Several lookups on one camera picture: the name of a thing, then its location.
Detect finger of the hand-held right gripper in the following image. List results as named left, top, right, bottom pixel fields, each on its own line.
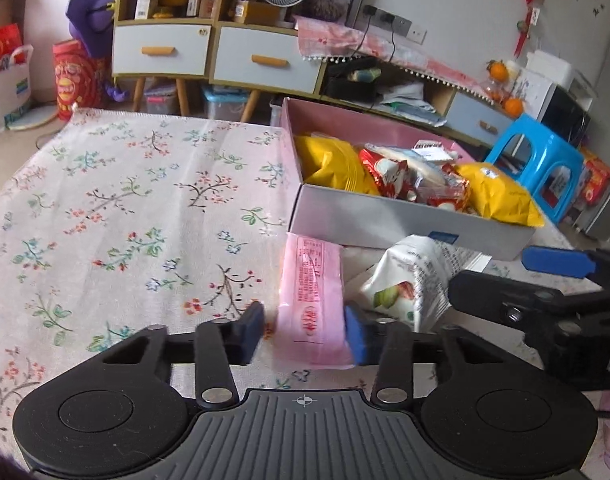
left=522, top=246, right=610, bottom=288
left=449, top=270, right=576, bottom=341

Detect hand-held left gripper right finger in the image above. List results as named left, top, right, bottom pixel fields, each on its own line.
left=344, top=305, right=506, bottom=407

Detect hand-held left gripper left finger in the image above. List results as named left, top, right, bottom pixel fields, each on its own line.
left=102, top=301, right=266, bottom=408

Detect pink snack packet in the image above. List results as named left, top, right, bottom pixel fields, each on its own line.
left=275, top=232, right=357, bottom=372

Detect white grey print snack packet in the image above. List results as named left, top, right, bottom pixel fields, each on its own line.
left=359, top=234, right=492, bottom=333

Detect large yellow labelled snack packet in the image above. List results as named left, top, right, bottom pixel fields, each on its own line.
left=455, top=162, right=546, bottom=229

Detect red white snack packet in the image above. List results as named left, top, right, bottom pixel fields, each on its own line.
left=359, top=146, right=421, bottom=202
left=417, top=165, right=473, bottom=211

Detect pink cardboard box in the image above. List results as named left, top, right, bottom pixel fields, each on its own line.
left=279, top=97, right=538, bottom=262

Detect white walnut picture snack packet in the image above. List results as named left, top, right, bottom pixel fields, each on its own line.
left=377, top=141, right=460, bottom=191

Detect colourful cartons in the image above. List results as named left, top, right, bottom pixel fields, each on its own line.
left=577, top=147, right=610, bottom=206

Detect blue plastic stool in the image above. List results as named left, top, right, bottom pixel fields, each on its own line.
left=485, top=114, right=586, bottom=226

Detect grey refrigerator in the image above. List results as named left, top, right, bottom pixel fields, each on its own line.
left=582, top=30, right=610, bottom=238

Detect black microwave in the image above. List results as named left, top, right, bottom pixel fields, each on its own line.
left=540, top=84, right=594, bottom=144

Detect floral tablecloth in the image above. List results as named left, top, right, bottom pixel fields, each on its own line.
left=0, top=107, right=610, bottom=461

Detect pile of papers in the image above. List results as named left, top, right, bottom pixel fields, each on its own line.
left=380, top=80, right=449, bottom=129

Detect blue lid storage box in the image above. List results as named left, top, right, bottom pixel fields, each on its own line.
left=202, top=85, right=251, bottom=124

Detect pink tasselled cloth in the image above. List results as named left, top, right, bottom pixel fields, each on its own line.
left=295, top=16, right=496, bottom=106

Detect black device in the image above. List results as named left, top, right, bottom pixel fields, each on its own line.
left=321, top=57, right=386, bottom=104

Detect red hanging decoration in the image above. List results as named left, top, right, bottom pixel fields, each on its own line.
left=515, top=0, right=548, bottom=59

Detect red printed bucket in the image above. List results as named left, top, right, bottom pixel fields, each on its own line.
left=52, top=40, right=111, bottom=122

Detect round white base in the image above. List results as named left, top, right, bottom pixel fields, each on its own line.
left=8, top=105, right=59, bottom=132

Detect wooden cabinet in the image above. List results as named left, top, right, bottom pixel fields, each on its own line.
left=110, top=0, right=518, bottom=148

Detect brown cardboard box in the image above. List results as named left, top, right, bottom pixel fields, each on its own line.
left=233, top=0, right=279, bottom=26

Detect white shopping bag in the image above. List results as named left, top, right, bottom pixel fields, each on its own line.
left=0, top=45, right=34, bottom=136

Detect purple plush toy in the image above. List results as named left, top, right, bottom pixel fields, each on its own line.
left=65, top=0, right=123, bottom=106

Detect red gift bag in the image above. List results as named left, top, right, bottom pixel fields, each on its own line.
left=0, top=24, right=26, bottom=76

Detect white drawer orange handle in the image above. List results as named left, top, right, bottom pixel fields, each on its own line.
left=112, top=24, right=212, bottom=78
left=214, top=25, right=326, bottom=96
left=447, top=92, right=516, bottom=148

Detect black power cable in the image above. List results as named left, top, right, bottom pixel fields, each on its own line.
left=385, top=17, right=402, bottom=61
left=352, top=10, right=379, bottom=56

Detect wall socket strip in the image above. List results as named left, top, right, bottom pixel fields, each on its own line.
left=362, top=5, right=413, bottom=36

